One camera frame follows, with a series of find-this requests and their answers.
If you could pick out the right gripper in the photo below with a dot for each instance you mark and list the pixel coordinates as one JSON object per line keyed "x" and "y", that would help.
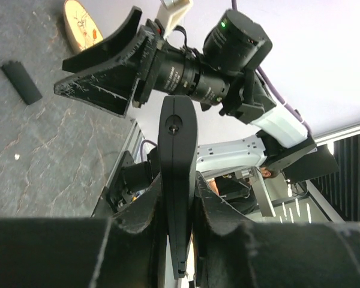
{"x": 103, "y": 75}

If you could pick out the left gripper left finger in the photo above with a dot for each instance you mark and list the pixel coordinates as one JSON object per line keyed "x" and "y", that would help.
{"x": 125, "y": 250}

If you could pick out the black remote control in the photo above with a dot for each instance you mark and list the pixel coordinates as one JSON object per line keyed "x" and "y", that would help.
{"x": 177, "y": 148}

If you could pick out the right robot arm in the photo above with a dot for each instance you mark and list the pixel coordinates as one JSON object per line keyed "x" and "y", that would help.
{"x": 227, "y": 72}

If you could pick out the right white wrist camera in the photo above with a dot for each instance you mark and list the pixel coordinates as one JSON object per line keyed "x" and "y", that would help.
{"x": 170, "y": 13}

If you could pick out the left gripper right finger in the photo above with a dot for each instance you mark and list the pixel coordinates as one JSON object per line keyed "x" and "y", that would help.
{"x": 233, "y": 251}

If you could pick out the round wooden bird coaster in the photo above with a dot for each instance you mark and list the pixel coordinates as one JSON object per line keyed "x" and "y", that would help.
{"x": 82, "y": 32}

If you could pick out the black battery cover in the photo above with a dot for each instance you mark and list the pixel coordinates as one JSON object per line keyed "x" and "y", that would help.
{"x": 21, "y": 81}

